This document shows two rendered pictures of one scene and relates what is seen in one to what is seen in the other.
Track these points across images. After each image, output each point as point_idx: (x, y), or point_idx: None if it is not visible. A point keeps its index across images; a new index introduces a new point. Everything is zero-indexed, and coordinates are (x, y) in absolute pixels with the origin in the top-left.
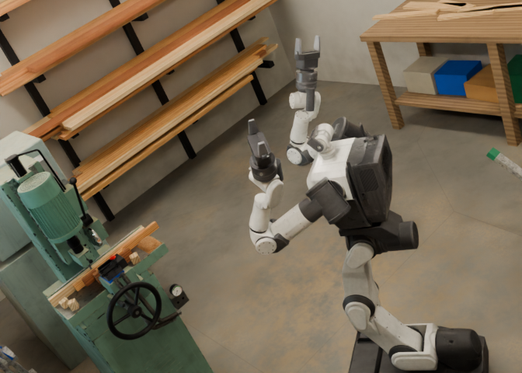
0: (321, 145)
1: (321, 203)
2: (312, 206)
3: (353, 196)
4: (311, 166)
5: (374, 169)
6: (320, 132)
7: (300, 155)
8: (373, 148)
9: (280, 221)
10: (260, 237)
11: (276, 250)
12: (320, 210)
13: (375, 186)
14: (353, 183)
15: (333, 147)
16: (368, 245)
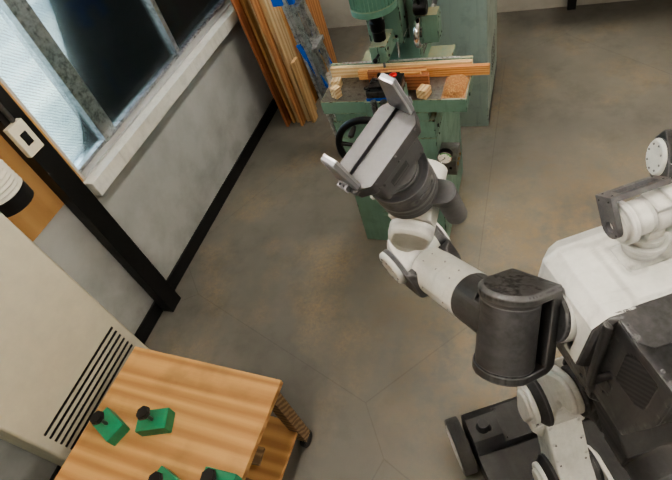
0: (617, 231)
1: (480, 326)
2: (468, 310)
3: (580, 363)
4: (600, 226)
5: (659, 392)
6: (659, 199)
7: (664, 165)
8: None
9: (434, 262)
10: (391, 251)
11: (406, 284)
12: (474, 328)
13: (638, 401)
14: (592, 356)
15: (663, 246)
16: (581, 401)
